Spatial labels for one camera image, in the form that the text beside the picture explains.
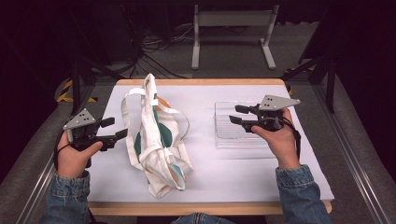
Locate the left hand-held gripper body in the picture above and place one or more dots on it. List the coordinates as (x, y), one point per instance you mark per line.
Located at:
(81, 132)

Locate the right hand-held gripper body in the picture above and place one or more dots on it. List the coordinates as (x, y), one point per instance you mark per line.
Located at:
(271, 113)

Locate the clear plastic tray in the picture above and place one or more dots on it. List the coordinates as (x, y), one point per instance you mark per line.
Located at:
(236, 137)

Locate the white canvas tote bag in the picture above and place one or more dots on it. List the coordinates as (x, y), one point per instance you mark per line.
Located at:
(155, 146)

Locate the person's left hand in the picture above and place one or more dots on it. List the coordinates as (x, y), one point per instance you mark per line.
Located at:
(73, 158)

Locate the person's right hand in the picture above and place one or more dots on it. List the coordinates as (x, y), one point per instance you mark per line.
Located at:
(280, 143)

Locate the yellow black hazard tape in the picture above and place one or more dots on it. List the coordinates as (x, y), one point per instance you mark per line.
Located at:
(65, 93)

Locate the black tripod stand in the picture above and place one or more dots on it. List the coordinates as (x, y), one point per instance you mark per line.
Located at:
(330, 81)
(76, 84)

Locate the white table mat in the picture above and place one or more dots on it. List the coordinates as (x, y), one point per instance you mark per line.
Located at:
(224, 174)

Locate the white metal stand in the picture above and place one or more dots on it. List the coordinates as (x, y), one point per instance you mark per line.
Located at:
(233, 18)

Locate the wooden table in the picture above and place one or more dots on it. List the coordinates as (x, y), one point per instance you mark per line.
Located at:
(186, 208)

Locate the person's knee in jeans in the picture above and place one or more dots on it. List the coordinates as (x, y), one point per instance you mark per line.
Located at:
(199, 218)

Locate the aluminium frame rail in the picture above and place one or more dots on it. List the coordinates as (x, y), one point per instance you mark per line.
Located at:
(37, 193)
(351, 155)

